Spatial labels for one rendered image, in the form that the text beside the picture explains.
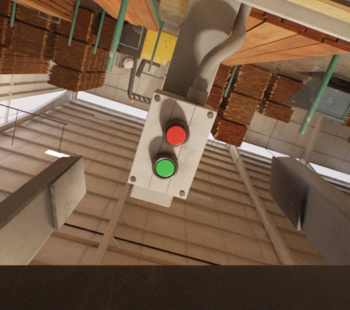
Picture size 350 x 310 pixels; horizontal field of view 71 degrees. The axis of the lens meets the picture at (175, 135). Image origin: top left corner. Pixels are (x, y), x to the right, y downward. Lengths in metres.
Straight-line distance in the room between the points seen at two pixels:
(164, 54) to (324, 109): 4.15
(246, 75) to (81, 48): 5.96
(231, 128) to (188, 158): 9.39
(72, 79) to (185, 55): 9.71
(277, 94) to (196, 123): 9.85
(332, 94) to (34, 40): 9.37
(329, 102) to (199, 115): 6.74
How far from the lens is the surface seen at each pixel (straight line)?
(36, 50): 10.50
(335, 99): 7.05
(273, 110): 10.09
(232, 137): 9.76
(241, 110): 9.74
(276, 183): 0.17
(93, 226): 10.73
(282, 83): 10.13
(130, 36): 6.78
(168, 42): 6.80
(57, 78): 10.14
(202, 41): 0.32
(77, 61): 9.88
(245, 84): 9.63
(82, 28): 9.86
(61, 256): 9.27
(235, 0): 0.34
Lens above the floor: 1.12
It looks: 14 degrees up
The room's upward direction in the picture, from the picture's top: 162 degrees counter-clockwise
